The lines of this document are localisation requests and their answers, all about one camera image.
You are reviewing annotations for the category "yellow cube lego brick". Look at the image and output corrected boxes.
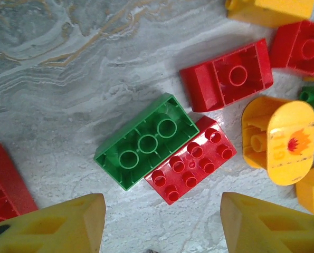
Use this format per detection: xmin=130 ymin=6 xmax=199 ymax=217
xmin=295 ymin=164 xmax=314 ymax=216

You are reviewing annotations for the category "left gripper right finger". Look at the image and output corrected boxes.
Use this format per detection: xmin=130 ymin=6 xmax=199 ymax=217
xmin=221 ymin=191 xmax=314 ymax=253

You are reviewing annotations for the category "red arch lego brick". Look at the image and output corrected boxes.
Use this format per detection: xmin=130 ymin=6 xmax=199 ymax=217
xmin=179 ymin=38 xmax=274 ymax=113

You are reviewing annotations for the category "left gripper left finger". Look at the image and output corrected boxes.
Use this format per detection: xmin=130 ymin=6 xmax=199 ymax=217
xmin=0 ymin=193 xmax=107 ymax=253

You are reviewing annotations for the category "small red lego brick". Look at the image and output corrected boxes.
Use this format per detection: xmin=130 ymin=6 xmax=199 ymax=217
xmin=269 ymin=20 xmax=314 ymax=79

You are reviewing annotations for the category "long green lego brick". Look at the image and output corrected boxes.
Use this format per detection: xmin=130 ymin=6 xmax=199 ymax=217
xmin=93 ymin=92 xmax=201 ymax=191

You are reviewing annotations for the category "long red lego brick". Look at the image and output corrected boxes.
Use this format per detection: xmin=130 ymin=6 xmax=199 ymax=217
xmin=0 ymin=142 xmax=39 ymax=229
xmin=144 ymin=115 xmax=238 ymax=206

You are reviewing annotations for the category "yellow round flame-print lego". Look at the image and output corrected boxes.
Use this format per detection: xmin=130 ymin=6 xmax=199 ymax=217
xmin=241 ymin=96 xmax=314 ymax=187

